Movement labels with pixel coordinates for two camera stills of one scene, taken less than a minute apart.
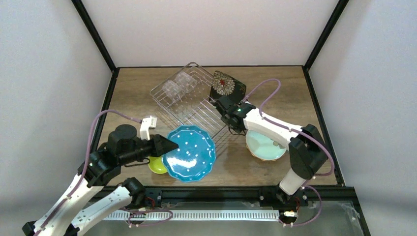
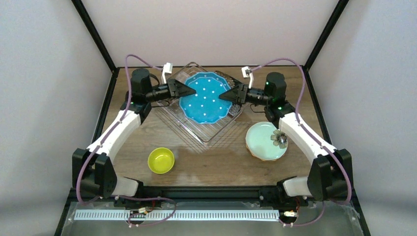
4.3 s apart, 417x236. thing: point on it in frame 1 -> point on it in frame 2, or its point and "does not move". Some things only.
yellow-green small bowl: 156,165 does not move
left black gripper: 152,145 -> 171,89
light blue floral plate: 263,147 does not move
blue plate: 194,157 -> 206,106
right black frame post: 336,14 does not move
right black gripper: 222,106 -> 242,94
